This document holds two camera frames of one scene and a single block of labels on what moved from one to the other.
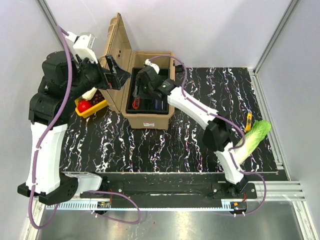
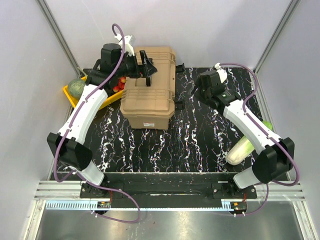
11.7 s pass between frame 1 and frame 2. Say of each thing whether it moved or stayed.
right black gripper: moved
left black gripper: moved
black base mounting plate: stayed
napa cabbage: stayed
